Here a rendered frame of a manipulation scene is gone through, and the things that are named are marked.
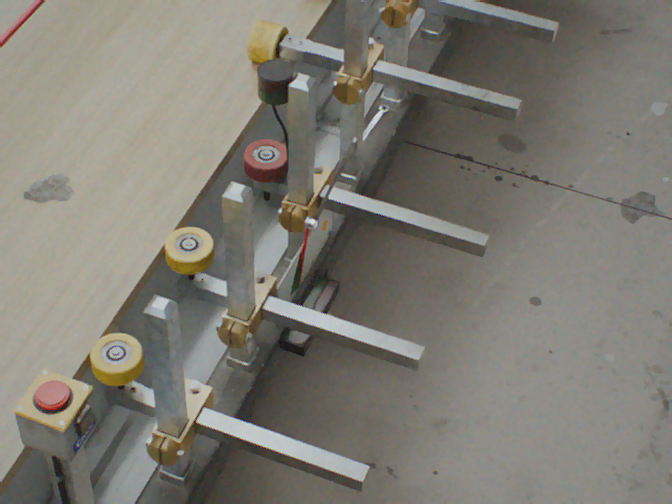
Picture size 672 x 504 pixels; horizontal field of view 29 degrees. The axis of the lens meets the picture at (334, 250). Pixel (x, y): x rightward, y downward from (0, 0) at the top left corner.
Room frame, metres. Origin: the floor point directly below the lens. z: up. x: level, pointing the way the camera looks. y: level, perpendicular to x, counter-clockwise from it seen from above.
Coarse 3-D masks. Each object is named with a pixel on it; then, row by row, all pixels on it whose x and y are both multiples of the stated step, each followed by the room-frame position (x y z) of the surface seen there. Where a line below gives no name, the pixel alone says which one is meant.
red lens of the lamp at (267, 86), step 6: (282, 60) 1.67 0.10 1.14; (258, 72) 1.64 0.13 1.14; (258, 78) 1.63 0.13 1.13; (288, 78) 1.63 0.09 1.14; (258, 84) 1.63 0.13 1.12; (264, 84) 1.62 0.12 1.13; (270, 84) 1.61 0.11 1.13; (276, 84) 1.61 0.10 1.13; (282, 84) 1.62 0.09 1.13; (288, 84) 1.62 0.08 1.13; (264, 90) 1.62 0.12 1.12; (270, 90) 1.61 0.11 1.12; (276, 90) 1.61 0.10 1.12; (282, 90) 1.62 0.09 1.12
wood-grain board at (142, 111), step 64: (0, 0) 2.12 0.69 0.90; (64, 0) 2.13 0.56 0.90; (128, 0) 2.14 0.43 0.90; (192, 0) 2.15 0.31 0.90; (256, 0) 2.15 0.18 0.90; (320, 0) 2.16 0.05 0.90; (0, 64) 1.92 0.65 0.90; (64, 64) 1.93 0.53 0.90; (128, 64) 1.93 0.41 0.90; (192, 64) 1.94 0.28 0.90; (256, 64) 1.95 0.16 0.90; (0, 128) 1.74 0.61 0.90; (64, 128) 1.75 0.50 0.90; (128, 128) 1.75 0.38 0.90; (192, 128) 1.76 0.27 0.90; (0, 192) 1.58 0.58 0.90; (128, 192) 1.59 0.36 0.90; (192, 192) 1.60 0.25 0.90; (0, 256) 1.43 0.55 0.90; (64, 256) 1.43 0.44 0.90; (128, 256) 1.44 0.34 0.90; (0, 320) 1.29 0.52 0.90; (64, 320) 1.30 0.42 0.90; (0, 384) 1.17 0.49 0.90; (0, 448) 1.05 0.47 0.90
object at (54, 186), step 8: (48, 176) 1.61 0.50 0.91; (56, 176) 1.61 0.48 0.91; (64, 176) 1.61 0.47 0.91; (32, 184) 1.59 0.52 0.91; (40, 184) 1.58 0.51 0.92; (48, 184) 1.58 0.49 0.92; (56, 184) 1.59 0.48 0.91; (64, 184) 1.60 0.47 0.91; (24, 192) 1.57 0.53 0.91; (32, 192) 1.57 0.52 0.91; (40, 192) 1.58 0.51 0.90; (48, 192) 1.57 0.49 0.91; (56, 192) 1.57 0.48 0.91; (64, 192) 1.58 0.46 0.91; (72, 192) 1.58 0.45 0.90; (40, 200) 1.55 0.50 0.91; (56, 200) 1.56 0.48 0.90; (64, 200) 1.56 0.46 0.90
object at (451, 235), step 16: (272, 192) 1.67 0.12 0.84; (336, 192) 1.65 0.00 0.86; (336, 208) 1.63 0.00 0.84; (352, 208) 1.62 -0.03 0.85; (368, 208) 1.61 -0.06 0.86; (384, 208) 1.62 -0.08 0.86; (400, 208) 1.62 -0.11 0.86; (384, 224) 1.60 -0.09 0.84; (400, 224) 1.59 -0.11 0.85; (416, 224) 1.58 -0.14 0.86; (432, 224) 1.58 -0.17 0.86; (448, 224) 1.58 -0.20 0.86; (432, 240) 1.57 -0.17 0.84; (448, 240) 1.56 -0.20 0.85; (464, 240) 1.55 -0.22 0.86; (480, 240) 1.55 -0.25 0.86; (480, 256) 1.54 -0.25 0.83
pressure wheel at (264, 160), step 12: (252, 144) 1.72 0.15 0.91; (264, 144) 1.72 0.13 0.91; (276, 144) 1.72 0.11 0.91; (252, 156) 1.69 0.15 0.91; (264, 156) 1.69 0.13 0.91; (276, 156) 1.69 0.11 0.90; (252, 168) 1.66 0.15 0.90; (264, 168) 1.66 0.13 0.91; (276, 168) 1.66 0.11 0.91; (264, 180) 1.65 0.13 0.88; (276, 180) 1.66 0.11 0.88; (264, 192) 1.69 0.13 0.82
